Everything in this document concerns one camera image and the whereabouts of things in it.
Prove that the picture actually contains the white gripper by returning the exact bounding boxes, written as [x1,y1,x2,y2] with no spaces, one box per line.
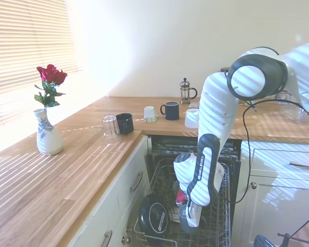
[185,199,203,228]

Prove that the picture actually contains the dark navy mug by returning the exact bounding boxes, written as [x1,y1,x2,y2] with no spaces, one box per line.
[160,101,181,121]

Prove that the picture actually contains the wide window blind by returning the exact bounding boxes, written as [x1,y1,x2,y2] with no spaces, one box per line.
[0,0,82,136]

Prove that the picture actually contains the glass French press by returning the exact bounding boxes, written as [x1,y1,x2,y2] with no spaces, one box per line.
[179,77,198,105]

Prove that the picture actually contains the red mug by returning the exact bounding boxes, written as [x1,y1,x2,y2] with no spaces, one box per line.
[175,189,188,209]

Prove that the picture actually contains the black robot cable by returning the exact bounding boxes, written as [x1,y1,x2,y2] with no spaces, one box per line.
[233,46,309,204]

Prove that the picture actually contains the grey mug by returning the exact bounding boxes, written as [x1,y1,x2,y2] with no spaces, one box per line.
[178,205,200,235]

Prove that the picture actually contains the small patterned white cup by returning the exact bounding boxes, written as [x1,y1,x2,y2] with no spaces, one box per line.
[143,105,159,124]

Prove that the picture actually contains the black camera tripod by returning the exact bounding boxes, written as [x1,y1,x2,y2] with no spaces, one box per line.
[277,210,309,247]

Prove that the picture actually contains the wire dish rack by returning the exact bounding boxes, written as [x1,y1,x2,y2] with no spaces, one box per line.
[132,153,231,247]

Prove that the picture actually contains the clear drinking glass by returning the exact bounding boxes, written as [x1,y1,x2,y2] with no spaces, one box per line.
[101,114,123,145]
[297,106,308,123]

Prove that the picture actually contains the red rose bouquet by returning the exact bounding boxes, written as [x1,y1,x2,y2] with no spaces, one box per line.
[33,64,68,109]

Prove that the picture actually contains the white blue-patterned vase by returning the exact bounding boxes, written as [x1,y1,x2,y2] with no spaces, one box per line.
[32,108,63,156]

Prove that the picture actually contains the black round pan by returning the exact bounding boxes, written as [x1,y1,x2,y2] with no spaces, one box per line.
[137,193,169,243]

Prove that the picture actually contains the black mug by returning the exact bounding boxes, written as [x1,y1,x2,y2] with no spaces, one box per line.
[115,113,135,135]

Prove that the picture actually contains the dishwasher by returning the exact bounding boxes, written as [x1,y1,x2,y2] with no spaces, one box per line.
[143,133,243,247]

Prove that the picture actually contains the metal drawer handle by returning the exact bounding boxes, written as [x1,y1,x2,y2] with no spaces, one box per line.
[129,171,144,192]
[289,160,309,169]
[102,230,114,247]

